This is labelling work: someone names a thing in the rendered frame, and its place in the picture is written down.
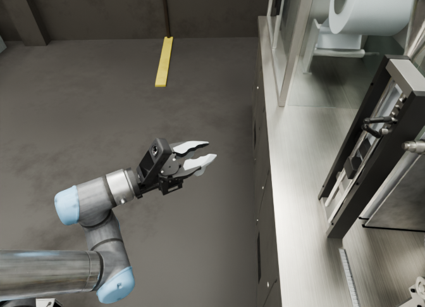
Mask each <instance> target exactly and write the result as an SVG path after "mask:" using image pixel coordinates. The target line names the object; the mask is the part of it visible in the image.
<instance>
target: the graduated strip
mask: <svg viewBox="0 0 425 307"><path fill-rule="evenodd" d="M339 252H340V257H341V260H342V265H343V269H344V273H345V278H346V281H347V285H348V290H349V293H350V298H351V301H352V306H353V307H361V305H360V301H359V297H358V293H357V289H356V286H355V282H354V278H353V275H352V271H351V267H350V263H349V260H348V256H347V252H346V249H339Z"/></svg>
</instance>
